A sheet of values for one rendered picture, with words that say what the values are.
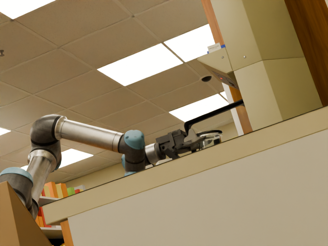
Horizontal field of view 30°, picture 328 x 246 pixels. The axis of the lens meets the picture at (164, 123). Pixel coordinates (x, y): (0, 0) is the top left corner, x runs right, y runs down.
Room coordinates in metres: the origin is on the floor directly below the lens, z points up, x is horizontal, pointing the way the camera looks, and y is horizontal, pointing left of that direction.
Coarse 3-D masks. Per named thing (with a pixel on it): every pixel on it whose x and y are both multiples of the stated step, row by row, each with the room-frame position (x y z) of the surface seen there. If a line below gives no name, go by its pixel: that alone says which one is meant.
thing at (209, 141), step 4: (200, 132) 2.25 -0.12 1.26; (200, 136) 2.26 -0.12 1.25; (208, 136) 2.25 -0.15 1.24; (212, 136) 2.25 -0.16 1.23; (216, 136) 2.26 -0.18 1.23; (220, 136) 2.28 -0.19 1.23; (204, 140) 2.25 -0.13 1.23; (208, 140) 2.25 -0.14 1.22; (212, 140) 2.25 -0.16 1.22; (216, 140) 2.25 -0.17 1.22; (220, 140) 2.27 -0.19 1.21; (200, 144) 2.27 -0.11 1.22; (204, 144) 2.25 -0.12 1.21; (208, 144) 2.25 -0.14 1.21; (212, 144) 2.25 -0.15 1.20; (200, 148) 2.27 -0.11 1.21
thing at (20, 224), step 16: (0, 192) 1.76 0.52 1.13; (0, 208) 1.77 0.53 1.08; (16, 208) 1.78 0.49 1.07; (0, 224) 1.77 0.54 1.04; (16, 224) 1.76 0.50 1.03; (32, 224) 1.86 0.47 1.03; (0, 240) 1.77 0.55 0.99; (16, 240) 1.76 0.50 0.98; (32, 240) 1.84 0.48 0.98; (48, 240) 1.94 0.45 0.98
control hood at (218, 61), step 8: (224, 48) 2.11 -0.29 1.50; (208, 56) 2.12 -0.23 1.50; (216, 56) 2.12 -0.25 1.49; (224, 56) 2.11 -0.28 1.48; (208, 64) 2.13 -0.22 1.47; (216, 64) 2.12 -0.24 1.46; (224, 64) 2.11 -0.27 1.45; (216, 72) 2.21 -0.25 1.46; (224, 72) 2.12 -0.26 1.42; (232, 72) 2.11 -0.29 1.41; (232, 80) 2.21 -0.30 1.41
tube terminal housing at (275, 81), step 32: (224, 0) 2.09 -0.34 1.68; (256, 0) 2.11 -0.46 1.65; (224, 32) 2.10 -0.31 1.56; (256, 32) 2.08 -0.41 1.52; (288, 32) 2.15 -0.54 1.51; (256, 64) 2.08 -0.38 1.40; (288, 64) 2.13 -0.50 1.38; (256, 96) 2.09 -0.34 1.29; (288, 96) 2.10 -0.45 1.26; (256, 128) 2.10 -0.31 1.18
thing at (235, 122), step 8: (224, 112) 2.45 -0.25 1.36; (232, 112) 2.44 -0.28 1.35; (240, 112) 2.42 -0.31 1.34; (208, 120) 2.48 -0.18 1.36; (216, 120) 2.46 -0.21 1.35; (224, 120) 2.45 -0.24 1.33; (232, 120) 2.44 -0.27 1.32; (240, 120) 2.43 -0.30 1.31; (248, 120) 2.42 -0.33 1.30; (192, 128) 2.50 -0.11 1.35; (200, 128) 2.49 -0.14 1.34; (208, 128) 2.48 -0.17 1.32; (216, 128) 2.47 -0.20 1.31; (224, 128) 2.46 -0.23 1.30; (232, 128) 2.44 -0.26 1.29; (240, 128) 2.43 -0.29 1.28; (248, 128) 2.42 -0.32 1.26; (224, 136) 2.46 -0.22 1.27; (232, 136) 2.45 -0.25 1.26
